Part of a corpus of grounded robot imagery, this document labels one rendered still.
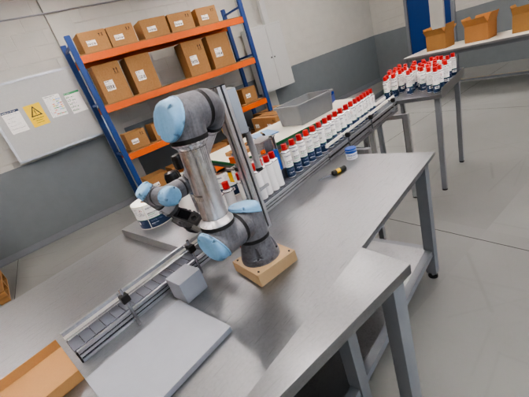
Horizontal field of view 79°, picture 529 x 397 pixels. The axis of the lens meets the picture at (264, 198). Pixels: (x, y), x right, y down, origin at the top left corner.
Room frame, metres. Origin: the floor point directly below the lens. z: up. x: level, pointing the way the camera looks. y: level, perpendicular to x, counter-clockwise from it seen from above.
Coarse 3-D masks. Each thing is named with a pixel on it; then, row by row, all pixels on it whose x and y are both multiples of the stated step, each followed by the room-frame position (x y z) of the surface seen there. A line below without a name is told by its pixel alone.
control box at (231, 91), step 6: (228, 90) 1.37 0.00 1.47; (234, 90) 1.38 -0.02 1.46; (228, 96) 1.37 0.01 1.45; (234, 96) 1.38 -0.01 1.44; (234, 102) 1.38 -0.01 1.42; (234, 108) 1.37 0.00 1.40; (240, 108) 1.38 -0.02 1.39; (240, 114) 1.38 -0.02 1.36; (240, 120) 1.38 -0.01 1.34; (240, 126) 1.37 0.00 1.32; (246, 126) 1.38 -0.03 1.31
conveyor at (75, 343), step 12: (324, 156) 1.94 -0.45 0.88; (288, 180) 1.73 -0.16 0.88; (276, 192) 1.62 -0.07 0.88; (180, 264) 1.20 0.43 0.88; (156, 276) 1.16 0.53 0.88; (144, 288) 1.10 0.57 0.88; (132, 300) 1.05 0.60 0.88; (120, 312) 1.00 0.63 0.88; (96, 324) 0.98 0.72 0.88; (108, 324) 0.95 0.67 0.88; (84, 336) 0.93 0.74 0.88; (72, 348) 0.88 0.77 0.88
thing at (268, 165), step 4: (264, 156) 1.65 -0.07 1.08; (264, 160) 1.65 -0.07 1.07; (268, 160) 1.65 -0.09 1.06; (264, 164) 1.64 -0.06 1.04; (268, 164) 1.64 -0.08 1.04; (268, 168) 1.63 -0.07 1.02; (272, 168) 1.64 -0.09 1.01; (268, 172) 1.63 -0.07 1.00; (272, 172) 1.64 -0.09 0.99; (268, 176) 1.64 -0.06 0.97; (272, 176) 1.63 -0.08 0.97; (272, 180) 1.63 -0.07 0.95; (276, 180) 1.64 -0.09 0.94; (272, 184) 1.63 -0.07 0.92; (276, 184) 1.64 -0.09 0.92; (272, 188) 1.64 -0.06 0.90; (276, 188) 1.63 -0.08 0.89
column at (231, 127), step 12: (228, 108) 1.36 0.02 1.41; (228, 120) 1.34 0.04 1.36; (228, 132) 1.36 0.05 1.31; (240, 132) 1.36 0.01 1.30; (240, 144) 1.36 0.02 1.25; (240, 156) 1.34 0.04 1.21; (240, 168) 1.36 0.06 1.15; (252, 168) 1.36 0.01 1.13; (252, 180) 1.36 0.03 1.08; (252, 192) 1.34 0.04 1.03; (264, 204) 1.37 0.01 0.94; (264, 216) 1.36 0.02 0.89
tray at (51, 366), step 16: (48, 352) 0.95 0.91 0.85; (64, 352) 0.94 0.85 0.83; (16, 368) 0.89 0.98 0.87; (32, 368) 0.91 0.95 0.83; (48, 368) 0.89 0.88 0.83; (64, 368) 0.86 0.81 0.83; (0, 384) 0.86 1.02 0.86; (16, 384) 0.86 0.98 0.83; (32, 384) 0.83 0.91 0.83; (48, 384) 0.81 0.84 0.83; (64, 384) 0.76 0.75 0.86
